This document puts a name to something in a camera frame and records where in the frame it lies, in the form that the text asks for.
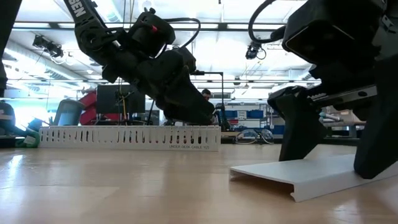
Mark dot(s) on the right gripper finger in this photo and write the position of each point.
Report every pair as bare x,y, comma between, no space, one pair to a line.
379,130
298,130

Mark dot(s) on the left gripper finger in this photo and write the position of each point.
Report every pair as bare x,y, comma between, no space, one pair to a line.
180,113
196,99

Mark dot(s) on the white duct cover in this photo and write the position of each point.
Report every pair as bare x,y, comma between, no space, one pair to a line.
311,177

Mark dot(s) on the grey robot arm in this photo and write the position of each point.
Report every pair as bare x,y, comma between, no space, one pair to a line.
329,117

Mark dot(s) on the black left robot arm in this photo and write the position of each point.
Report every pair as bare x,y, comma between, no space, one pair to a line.
90,34

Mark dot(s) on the blue storage bin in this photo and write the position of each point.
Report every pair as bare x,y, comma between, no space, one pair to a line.
256,114
230,114
279,130

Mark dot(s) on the small black robot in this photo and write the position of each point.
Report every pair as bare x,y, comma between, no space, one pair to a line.
221,116

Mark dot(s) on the wooden workbench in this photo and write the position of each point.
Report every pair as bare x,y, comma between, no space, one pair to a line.
342,123

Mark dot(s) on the black safety glasses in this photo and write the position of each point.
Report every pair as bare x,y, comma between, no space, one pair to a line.
248,137

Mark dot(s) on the black computer monitor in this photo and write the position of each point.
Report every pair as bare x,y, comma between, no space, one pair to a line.
105,99

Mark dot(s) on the grey office chair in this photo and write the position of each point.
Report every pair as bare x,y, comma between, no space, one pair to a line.
68,112

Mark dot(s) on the green bag with white label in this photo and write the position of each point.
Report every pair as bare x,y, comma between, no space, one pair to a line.
25,141

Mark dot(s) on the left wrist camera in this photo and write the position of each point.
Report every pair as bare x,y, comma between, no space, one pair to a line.
188,59

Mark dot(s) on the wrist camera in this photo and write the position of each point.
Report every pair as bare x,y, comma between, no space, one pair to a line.
188,59
326,31

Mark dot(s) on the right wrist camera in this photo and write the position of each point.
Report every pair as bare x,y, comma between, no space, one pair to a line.
326,31

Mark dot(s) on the black hanging camera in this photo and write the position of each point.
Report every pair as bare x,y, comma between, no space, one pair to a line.
252,52

